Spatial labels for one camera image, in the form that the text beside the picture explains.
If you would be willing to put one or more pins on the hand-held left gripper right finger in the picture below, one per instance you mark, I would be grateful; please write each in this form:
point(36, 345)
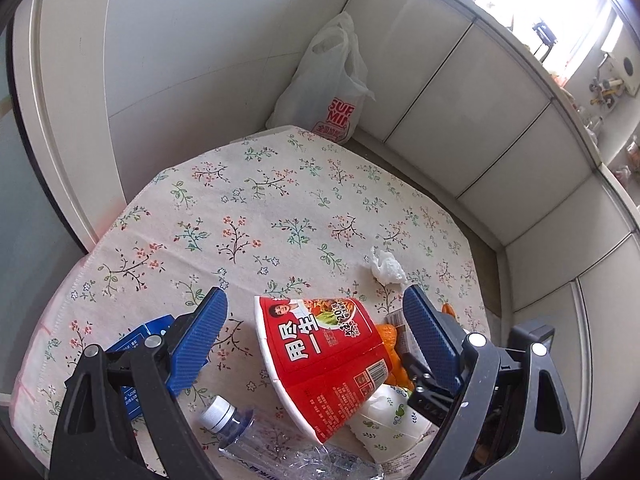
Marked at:
point(430, 340)

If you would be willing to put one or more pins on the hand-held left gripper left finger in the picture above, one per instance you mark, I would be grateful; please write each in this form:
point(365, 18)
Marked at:
point(200, 340)

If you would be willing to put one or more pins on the orange snack wrapper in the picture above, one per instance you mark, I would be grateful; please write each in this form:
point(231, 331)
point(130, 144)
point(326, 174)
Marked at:
point(398, 362)

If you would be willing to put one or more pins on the blue carton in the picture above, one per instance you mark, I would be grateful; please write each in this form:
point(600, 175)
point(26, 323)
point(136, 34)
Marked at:
point(137, 335)

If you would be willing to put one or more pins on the white floral paper cup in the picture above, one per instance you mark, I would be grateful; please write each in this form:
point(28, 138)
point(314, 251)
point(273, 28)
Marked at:
point(390, 425)

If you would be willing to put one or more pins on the red instant noodle cup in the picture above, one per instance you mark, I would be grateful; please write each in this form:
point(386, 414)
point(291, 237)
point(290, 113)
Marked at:
point(320, 360)

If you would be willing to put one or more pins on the brown snack wrapper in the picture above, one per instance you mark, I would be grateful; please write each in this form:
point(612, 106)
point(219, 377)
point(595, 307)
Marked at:
point(400, 320)

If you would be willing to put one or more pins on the small orange peel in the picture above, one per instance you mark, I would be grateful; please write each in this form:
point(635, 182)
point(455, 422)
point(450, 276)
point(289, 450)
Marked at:
point(448, 309)

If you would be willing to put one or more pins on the crumpled white tissue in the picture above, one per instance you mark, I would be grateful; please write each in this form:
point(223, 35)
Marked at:
point(387, 267)

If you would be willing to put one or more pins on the clear plastic bottle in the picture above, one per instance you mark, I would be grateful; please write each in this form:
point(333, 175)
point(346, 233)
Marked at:
point(260, 440)

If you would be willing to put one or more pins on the floral tablecloth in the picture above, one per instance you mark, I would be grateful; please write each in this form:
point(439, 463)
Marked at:
point(250, 210)

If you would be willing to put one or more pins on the white plastic bag red print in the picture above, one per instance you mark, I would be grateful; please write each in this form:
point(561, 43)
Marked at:
point(315, 90)

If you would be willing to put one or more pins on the white box with round hole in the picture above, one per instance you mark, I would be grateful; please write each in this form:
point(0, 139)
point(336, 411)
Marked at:
point(622, 67)

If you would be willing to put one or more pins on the black stand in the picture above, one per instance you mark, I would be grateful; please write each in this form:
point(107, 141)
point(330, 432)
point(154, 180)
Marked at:
point(544, 35)

